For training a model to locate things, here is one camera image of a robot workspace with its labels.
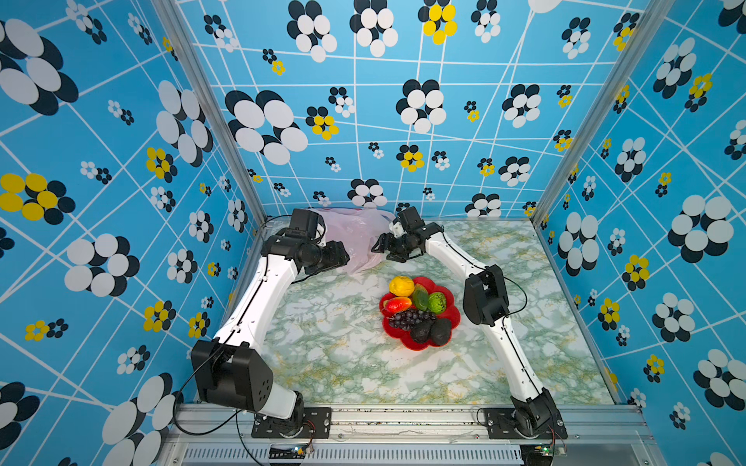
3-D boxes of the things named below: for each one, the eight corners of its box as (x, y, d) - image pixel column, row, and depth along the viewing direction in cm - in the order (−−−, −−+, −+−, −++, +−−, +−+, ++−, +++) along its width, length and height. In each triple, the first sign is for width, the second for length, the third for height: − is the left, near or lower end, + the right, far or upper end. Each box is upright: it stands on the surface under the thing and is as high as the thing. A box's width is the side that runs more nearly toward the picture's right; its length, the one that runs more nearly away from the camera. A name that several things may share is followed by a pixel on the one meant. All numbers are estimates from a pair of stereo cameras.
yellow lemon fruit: (393, 306, 97) (394, 292, 90) (390, 292, 101) (390, 277, 94) (413, 302, 98) (415, 288, 91) (409, 288, 102) (410, 273, 94)
